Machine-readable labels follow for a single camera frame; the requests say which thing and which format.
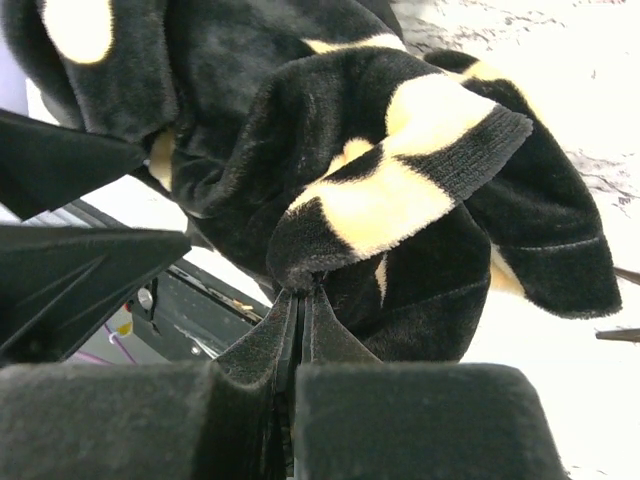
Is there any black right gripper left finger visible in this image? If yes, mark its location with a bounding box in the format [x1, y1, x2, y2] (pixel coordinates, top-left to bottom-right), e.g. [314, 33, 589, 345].
[1, 293, 298, 479]

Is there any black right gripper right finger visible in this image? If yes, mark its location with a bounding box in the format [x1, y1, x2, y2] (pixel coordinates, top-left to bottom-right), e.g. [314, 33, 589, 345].
[294, 289, 565, 479]

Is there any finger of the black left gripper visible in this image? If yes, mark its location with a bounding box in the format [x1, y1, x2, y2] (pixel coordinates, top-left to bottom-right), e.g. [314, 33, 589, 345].
[1, 225, 190, 363]
[1, 110, 146, 220]

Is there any black yellow flower pillowcase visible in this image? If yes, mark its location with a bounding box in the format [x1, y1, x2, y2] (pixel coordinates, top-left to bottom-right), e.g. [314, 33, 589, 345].
[1, 1, 622, 361]

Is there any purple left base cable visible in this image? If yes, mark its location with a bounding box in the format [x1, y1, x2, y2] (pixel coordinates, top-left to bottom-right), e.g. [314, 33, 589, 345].
[102, 322, 139, 365]

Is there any black mounting rail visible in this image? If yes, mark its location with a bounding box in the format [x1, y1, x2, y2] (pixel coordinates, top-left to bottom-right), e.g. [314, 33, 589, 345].
[79, 199, 276, 364]

